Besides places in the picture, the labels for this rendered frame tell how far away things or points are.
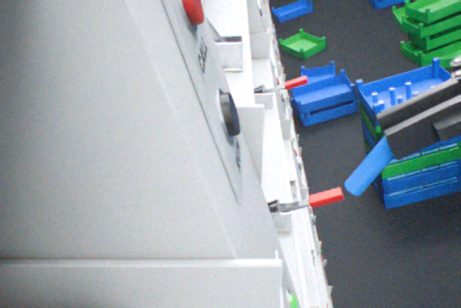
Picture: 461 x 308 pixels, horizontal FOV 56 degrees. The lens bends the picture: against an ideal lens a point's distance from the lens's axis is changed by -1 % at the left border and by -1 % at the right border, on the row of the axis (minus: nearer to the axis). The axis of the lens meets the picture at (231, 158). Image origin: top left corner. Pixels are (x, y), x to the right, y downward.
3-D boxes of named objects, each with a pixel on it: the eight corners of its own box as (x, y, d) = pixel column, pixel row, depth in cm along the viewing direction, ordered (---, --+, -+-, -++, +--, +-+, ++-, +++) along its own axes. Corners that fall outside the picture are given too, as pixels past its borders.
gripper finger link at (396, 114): (458, 81, 35) (455, 77, 35) (376, 119, 37) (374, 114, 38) (467, 109, 36) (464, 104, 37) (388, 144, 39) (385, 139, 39)
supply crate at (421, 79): (438, 76, 160) (437, 57, 155) (465, 102, 143) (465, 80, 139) (357, 98, 163) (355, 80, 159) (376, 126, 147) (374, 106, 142)
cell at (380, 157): (362, 198, 40) (409, 148, 37) (346, 192, 40) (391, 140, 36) (357, 185, 42) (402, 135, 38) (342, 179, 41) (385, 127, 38)
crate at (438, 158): (438, 129, 174) (438, 112, 169) (464, 158, 157) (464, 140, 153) (365, 149, 177) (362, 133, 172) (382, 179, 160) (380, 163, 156)
